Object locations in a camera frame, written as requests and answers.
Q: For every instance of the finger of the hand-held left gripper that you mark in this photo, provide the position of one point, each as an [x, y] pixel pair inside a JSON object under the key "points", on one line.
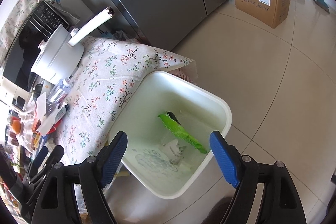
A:
{"points": [[56, 154], [40, 157]]}

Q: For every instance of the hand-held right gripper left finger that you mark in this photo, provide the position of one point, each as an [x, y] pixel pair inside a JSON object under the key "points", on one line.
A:
{"points": [[113, 158]]}

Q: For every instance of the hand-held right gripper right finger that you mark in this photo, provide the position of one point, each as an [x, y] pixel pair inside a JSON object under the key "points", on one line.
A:
{"points": [[223, 158]]}

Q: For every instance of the white plastic trash bin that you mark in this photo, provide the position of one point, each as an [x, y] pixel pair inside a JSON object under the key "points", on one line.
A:
{"points": [[162, 92]]}

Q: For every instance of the orange fruit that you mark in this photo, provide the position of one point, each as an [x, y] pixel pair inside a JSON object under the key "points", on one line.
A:
{"points": [[16, 127]]}

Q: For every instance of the clear printed plastic wrapper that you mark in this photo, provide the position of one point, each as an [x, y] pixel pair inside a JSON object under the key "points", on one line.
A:
{"points": [[155, 161]]}

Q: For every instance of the green snack packet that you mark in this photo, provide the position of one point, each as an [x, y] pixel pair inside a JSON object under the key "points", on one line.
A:
{"points": [[183, 133]]}

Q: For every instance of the clear plastic water bottle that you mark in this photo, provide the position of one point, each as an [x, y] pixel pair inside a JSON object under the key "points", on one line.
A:
{"points": [[59, 91]]}

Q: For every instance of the floral tablecloth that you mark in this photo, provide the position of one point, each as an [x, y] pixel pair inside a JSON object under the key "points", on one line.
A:
{"points": [[105, 77]]}

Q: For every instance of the pink cloth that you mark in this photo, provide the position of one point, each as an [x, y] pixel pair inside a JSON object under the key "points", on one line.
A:
{"points": [[185, 75]]}

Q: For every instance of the white electric pot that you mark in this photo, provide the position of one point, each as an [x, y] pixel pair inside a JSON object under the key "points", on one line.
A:
{"points": [[57, 56]]}

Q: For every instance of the black microwave oven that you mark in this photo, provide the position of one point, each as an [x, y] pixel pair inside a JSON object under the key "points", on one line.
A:
{"points": [[23, 48]]}

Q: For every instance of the clear plastic bag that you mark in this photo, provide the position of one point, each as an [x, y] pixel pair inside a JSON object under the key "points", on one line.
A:
{"points": [[120, 35]]}

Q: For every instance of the floral microwave cover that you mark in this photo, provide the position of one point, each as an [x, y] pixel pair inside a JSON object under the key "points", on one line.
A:
{"points": [[18, 8]]}

